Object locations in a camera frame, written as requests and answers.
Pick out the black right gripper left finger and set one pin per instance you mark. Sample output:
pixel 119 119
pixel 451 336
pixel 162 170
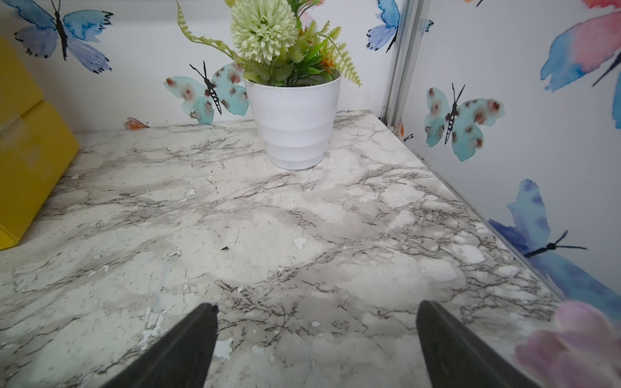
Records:
pixel 181 358

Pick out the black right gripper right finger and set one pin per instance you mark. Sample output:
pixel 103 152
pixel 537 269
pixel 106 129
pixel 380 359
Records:
pixel 457 357

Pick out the yellow three-drawer box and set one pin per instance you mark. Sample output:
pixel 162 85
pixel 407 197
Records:
pixel 37 147

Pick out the pink artificial flower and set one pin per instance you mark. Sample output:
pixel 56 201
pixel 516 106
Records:
pixel 584 351

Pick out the white pot with green plant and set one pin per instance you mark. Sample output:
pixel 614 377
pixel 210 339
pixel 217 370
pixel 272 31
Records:
pixel 286 74

